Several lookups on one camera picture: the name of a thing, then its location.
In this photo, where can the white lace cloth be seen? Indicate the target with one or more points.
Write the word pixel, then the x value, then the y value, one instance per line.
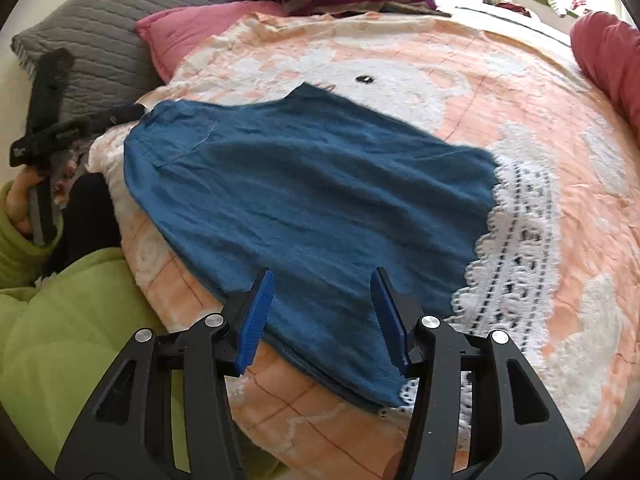
pixel 520 240

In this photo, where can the blue denim pants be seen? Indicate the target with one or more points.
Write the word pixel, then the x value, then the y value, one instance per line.
pixel 310 210

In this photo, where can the person's left hand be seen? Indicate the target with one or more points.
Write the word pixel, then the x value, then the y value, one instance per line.
pixel 20 205

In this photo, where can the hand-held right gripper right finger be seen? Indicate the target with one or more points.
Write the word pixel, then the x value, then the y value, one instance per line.
pixel 389 320

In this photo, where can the red pillow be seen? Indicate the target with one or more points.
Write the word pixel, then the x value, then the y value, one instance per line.
pixel 610 55

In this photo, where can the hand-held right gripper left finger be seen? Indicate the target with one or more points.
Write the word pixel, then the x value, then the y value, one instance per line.
pixel 255 320

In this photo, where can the peach printed blanket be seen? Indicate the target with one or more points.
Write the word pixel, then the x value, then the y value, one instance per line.
pixel 525 110

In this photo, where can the pink pillow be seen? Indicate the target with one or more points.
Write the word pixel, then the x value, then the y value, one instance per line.
pixel 200 25

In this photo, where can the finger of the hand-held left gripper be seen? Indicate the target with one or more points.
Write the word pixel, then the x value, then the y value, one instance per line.
pixel 112 116

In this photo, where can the grey quilted pillow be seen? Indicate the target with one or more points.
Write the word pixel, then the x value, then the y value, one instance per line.
pixel 100 30

